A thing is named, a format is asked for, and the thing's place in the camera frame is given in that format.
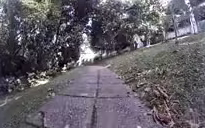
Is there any pale pole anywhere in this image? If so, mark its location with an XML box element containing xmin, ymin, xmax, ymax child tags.
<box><xmin>184</xmin><ymin>0</ymin><xmax>200</xmax><ymax>35</ymax></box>

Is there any leaf-strewn grass slope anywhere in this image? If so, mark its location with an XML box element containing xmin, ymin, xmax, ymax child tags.
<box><xmin>104</xmin><ymin>31</ymin><xmax>205</xmax><ymax>128</ymax></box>

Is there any pale concrete slab path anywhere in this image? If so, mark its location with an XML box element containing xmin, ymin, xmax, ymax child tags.
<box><xmin>24</xmin><ymin>64</ymin><xmax>158</xmax><ymax>128</ymax></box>

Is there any dense wood of trees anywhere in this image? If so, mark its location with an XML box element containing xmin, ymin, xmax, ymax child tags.
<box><xmin>0</xmin><ymin>0</ymin><xmax>94</xmax><ymax>94</ymax></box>

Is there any leaf-strewn grass verge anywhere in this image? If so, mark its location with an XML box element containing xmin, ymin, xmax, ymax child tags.
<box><xmin>0</xmin><ymin>66</ymin><xmax>91</xmax><ymax>128</ymax></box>

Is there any row of trees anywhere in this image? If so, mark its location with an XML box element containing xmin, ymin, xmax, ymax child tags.
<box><xmin>89</xmin><ymin>0</ymin><xmax>178</xmax><ymax>61</ymax></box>

